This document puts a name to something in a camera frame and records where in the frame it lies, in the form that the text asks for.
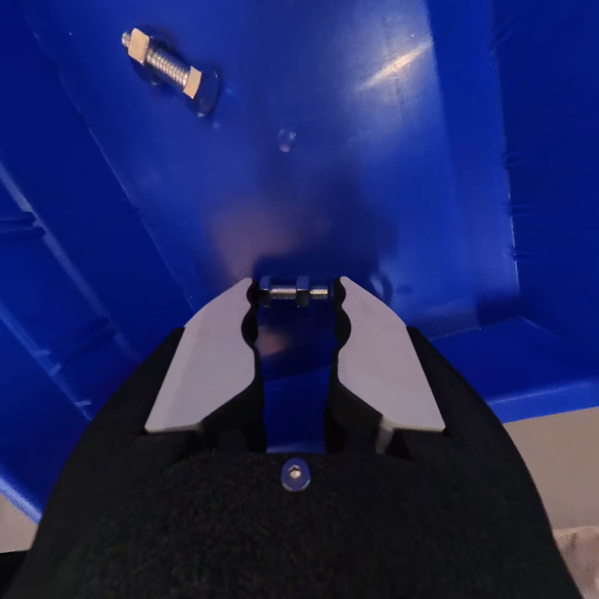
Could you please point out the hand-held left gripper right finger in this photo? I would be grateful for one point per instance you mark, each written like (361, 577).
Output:
(388, 369)

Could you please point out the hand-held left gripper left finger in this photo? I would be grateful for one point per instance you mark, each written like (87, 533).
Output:
(206, 369)

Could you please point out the steel hex bolt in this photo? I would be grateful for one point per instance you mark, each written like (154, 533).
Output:
(283, 292)
(166, 63)

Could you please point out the steel hex nut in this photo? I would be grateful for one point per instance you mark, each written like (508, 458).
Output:
(303, 292)
(139, 46)

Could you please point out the blue plastic bin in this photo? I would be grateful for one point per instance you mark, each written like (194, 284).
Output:
(327, 140)

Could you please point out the grey desk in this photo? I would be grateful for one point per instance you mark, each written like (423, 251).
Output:
(552, 458)

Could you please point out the person's white shirt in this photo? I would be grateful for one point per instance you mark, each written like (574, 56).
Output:
(580, 561)

